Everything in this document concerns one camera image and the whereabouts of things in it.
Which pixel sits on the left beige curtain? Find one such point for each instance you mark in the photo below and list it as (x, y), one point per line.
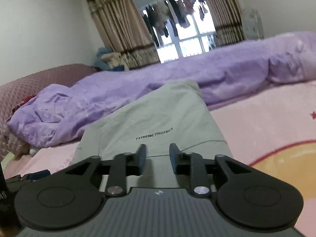
(123, 29)

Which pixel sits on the right beige curtain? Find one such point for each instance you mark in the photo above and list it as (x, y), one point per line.
(227, 21)

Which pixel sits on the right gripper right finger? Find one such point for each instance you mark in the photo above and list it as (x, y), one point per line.
(243, 195)

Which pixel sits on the window with hanging laundry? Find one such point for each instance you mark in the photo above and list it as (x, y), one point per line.
(179, 28)

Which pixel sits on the beige curtain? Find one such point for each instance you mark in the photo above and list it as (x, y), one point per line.
(123, 29)
(227, 21)

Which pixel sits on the pink cartoon bed sheet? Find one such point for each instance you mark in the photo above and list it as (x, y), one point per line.
(273, 131)

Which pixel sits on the pile of plush toys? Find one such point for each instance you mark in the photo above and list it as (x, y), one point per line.
(108, 60)

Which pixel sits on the purple duvet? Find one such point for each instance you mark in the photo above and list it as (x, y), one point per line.
(59, 114)

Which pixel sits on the maroon quilted headboard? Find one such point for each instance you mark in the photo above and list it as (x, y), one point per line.
(13, 93)

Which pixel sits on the white standing fan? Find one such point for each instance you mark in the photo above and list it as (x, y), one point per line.
(252, 24)

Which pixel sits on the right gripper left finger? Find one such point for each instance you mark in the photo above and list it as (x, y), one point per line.
(73, 196)

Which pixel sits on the brown plush toy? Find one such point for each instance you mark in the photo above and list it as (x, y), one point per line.
(18, 146)

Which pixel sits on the grey and black jacket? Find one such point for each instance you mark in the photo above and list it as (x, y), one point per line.
(174, 113)

